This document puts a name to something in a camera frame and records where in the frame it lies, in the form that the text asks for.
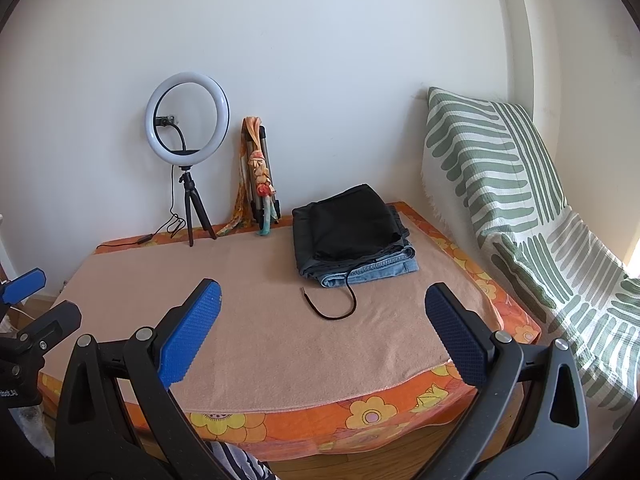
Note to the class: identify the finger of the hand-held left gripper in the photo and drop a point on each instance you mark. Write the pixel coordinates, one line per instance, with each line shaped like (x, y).
(52, 321)
(22, 286)

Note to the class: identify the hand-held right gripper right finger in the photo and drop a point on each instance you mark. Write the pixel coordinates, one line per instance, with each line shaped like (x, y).
(457, 332)

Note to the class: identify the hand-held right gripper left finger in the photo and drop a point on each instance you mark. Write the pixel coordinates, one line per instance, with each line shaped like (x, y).
(192, 330)

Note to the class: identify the black pants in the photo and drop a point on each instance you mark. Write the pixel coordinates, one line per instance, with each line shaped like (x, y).
(355, 220)

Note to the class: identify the folded dark grey pants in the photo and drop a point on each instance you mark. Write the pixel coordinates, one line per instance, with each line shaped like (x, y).
(302, 240)

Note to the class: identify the white fluffy cloth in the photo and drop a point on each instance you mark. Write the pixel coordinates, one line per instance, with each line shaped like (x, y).
(27, 427)

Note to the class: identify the pink blanket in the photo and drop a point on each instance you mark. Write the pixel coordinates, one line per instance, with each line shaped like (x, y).
(275, 335)

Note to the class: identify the folded blue jeans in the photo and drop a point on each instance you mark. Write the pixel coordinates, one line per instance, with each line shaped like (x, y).
(385, 267)

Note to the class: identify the bed with orange floral sheet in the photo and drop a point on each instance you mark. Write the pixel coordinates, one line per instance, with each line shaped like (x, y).
(370, 415)

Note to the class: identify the small black tripod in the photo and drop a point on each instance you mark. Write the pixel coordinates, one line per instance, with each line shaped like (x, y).
(190, 200)

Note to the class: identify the person's striped clothing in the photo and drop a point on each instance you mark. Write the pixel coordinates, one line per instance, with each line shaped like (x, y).
(240, 465)

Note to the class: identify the green striped pillow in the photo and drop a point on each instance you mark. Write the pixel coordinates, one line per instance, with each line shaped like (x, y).
(500, 175)

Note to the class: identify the orange scarf and folded stand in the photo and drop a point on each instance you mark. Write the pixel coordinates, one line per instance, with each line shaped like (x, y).
(257, 170)

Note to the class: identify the folded tripod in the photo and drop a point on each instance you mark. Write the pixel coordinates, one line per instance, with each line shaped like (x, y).
(268, 152)

